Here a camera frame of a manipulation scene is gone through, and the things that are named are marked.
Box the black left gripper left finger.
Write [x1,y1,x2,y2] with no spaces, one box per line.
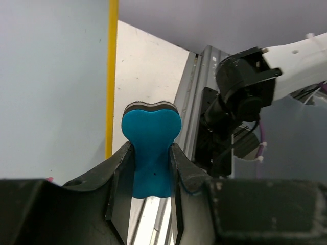
[1,142,134,244]

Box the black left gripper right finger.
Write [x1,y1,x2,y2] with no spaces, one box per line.
[169,144,326,244]

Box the blue bone shaped eraser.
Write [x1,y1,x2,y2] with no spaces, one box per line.
[121,101,182,199]

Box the yellow framed whiteboard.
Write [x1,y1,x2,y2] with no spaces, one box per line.
[1,0,109,184]

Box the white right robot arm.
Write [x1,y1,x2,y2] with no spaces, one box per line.
[200,33,326,140]

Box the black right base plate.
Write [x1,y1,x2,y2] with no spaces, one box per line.
[193,86,259,178]

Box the aluminium table frame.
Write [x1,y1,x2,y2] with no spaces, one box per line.
[127,45,230,245]

